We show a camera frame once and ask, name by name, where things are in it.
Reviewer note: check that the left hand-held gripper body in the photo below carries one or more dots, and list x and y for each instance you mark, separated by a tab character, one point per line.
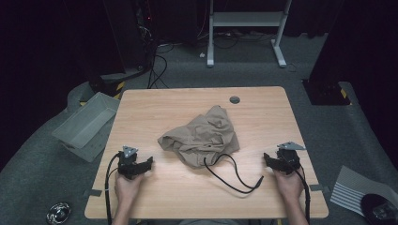
126	164

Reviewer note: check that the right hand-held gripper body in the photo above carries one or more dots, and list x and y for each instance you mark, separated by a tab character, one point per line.
289	161

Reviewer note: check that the person's left hand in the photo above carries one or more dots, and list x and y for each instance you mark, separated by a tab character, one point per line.
128	189

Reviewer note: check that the person's right hand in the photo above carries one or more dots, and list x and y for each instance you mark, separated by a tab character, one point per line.
289	186

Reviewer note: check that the grey tape piece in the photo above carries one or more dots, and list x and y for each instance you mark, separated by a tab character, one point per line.
318	187
93	192

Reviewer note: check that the grey plastic bin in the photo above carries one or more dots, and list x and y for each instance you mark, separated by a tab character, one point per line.
84	125

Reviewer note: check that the grey striped sheet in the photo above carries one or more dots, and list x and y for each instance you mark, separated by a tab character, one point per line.
350	187

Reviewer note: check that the grey round table grommet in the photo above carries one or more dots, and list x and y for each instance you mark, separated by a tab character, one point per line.
234	100

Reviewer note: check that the black stand base yellow stripes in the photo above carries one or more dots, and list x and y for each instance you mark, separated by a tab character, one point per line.
325	92
108	82

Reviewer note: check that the person's grey clothing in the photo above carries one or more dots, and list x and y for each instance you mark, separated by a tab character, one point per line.
206	222

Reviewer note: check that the shiny chrome object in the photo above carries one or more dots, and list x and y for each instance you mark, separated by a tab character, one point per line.
58	213

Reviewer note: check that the black round object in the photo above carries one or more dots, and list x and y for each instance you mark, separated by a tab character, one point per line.
380	207

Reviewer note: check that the small white plug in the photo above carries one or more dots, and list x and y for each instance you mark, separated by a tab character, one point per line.
202	55

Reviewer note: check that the black equipment cabinet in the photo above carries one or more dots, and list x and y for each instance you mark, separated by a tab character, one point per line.
175	18

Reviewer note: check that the white metal stand frame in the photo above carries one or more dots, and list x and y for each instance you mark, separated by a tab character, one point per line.
247	18

